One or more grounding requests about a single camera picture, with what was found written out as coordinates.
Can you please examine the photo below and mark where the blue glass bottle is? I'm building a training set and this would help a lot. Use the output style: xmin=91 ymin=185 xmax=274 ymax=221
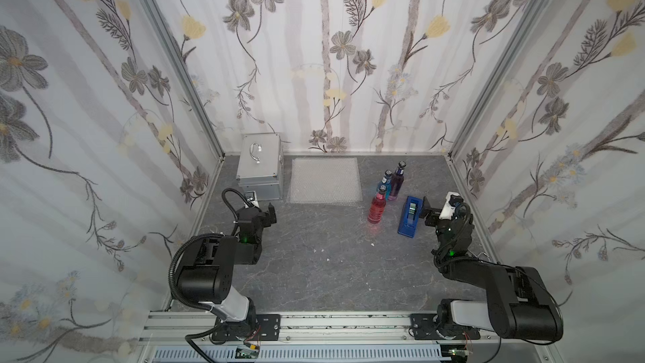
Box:
xmin=379 ymin=170 xmax=393 ymax=200

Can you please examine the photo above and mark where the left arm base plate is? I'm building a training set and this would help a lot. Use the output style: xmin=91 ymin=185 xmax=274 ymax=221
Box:
xmin=209 ymin=314 xmax=282 ymax=345

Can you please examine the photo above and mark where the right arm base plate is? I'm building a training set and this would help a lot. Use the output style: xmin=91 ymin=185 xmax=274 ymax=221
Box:
xmin=408 ymin=314 xmax=481 ymax=341

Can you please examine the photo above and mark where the bubble wrap sheet stack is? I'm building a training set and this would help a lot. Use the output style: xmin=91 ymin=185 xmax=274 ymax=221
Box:
xmin=289 ymin=157 xmax=362 ymax=205

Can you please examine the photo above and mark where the black corrugated cable hose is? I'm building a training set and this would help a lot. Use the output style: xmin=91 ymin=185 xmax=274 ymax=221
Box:
xmin=167 ymin=233 xmax=223 ymax=311

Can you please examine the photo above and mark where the aluminium frame rail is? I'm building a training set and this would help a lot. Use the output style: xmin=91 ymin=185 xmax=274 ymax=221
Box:
xmin=138 ymin=311 xmax=553 ymax=346

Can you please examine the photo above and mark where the purple glass bottle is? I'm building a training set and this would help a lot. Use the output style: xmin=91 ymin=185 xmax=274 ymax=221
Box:
xmin=388 ymin=161 xmax=406 ymax=201

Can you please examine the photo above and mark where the silver metal first-aid case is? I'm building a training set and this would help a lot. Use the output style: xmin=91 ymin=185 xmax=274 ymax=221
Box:
xmin=236 ymin=133 xmax=284 ymax=201

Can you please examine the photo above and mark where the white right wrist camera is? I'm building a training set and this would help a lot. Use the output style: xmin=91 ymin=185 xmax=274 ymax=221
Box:
xmin=439 ymin=192 xmax=464 ymax=220

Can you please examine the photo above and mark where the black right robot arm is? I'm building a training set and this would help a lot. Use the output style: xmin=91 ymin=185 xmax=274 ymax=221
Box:
xmin=419 ymin=195 xmax=564 ymax=345

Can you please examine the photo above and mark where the blue tape dispenser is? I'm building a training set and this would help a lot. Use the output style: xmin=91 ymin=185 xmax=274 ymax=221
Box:
xmin=397 ymin=196 xmax=423 ymax=238

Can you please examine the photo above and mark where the pink glass bottle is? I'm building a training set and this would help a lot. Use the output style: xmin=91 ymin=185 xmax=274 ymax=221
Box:
xmin=367 ymin=185 xmax=386 ymax=224

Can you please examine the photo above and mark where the white slotted cable duct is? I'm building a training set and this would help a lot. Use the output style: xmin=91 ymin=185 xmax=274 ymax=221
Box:
xmin=150 ymin=345 xmax=452 ymax=363

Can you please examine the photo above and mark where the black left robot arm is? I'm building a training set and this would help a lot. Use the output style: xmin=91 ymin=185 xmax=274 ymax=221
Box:
xmin=168 ymin=203 xmax=277 ymax=323

